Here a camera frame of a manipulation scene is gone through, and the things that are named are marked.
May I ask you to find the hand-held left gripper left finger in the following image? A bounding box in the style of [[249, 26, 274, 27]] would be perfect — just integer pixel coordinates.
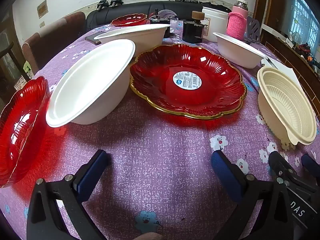
[[26, 149, 110, 240]]

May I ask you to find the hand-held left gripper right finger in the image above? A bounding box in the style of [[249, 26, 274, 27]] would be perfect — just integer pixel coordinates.
[[211, 150, 295, 240]]

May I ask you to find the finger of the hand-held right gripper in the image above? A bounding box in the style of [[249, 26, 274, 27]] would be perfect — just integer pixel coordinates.
[[268, 151, 298, 187], [301, 154, 320, 175]]

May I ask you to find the cream plastic bowl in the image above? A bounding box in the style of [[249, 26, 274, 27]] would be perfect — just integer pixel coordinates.
[[257, 66, 318, 152]]

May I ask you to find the deep red ribbed plate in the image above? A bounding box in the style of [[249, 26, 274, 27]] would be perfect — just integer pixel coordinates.
[[0, 76, 50, 188]]

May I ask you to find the large white bowl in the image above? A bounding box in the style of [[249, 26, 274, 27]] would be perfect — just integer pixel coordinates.
[[94, 24, 172, 58], [46, 39, 136, 128]]

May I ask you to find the large red gold-rimmed plate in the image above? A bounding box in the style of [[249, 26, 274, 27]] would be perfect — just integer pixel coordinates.
[[129, 43, 247, 120]]

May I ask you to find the small white bowl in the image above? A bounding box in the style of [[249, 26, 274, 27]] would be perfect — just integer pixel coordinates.
[[212, 32, 268, 69]]

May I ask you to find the person's left hand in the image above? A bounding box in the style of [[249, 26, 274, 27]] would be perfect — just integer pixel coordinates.
[[134, 232, 164, 240]]

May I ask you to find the purple floral tablecloth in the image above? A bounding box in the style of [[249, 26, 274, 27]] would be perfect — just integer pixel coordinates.
[[0, 25, 320, 240]]

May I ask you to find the white notepad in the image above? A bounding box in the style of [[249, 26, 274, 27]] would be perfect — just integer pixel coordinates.
[[260, 57, 304, 88]]

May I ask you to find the wooden sideboard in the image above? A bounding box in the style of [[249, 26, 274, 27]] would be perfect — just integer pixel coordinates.
[[260, 29, 320, 110]]

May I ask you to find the black smartphone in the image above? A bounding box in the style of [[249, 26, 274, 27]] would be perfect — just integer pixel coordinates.
[[84, 33, 102, 46]]

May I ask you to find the black phone stand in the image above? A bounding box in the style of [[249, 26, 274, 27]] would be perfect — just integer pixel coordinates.
[[246, 16, 262, 44]]

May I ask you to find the bottle in pink knitted sleeve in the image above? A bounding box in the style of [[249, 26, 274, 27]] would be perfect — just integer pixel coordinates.
[[226, 0, 248, 40]]

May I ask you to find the brown upholstered chair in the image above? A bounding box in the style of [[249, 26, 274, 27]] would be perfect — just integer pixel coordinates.
[[22, 11, 87, 74]]

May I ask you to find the black jar with cork lid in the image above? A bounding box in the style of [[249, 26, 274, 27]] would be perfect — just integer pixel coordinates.
[[182, 10, 208, 43]]

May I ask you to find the window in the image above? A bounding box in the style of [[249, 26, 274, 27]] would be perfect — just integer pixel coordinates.
[[282, 0, 320, 53]]

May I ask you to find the small red gold-rimmed plate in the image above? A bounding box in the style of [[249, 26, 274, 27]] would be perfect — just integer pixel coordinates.
[[111, 13, 148, 27]]

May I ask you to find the white canister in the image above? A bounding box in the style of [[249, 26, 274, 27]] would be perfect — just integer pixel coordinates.
[[201, 6, 232, 43]]

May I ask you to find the clear plastic container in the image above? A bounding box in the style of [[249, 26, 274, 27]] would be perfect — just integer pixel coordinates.
[[159, 9, 179, 25]]

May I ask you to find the black leather sofa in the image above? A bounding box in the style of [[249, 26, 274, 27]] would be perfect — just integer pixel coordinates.
[[86, 1, 250, 34]]

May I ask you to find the wooden door frame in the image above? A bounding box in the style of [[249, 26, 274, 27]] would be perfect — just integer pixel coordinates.
[[255, 0, 273, 28]]

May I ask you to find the small wall plaque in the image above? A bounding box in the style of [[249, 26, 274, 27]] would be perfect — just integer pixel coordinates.
[[37, 0, 48, 18]]

